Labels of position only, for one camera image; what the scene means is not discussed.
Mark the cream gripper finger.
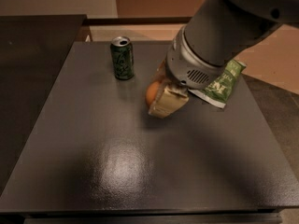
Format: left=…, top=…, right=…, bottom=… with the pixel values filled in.
left=148, top=83, right=189, bottom=119
left=153, top=61, right=168, bottom=84

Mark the orange fruit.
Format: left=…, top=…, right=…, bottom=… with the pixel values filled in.
left=145, top=81, right=161, bottom=106

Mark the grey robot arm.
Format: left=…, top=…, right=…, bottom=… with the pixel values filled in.
left=146, top=0, right=299, bottom=119

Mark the green soda can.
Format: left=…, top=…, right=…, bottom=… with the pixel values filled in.
left=110, top=36, right=135, bottom=80

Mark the green chip bag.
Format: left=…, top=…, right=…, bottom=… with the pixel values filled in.
left=190, top=60, right=247, bottom=109

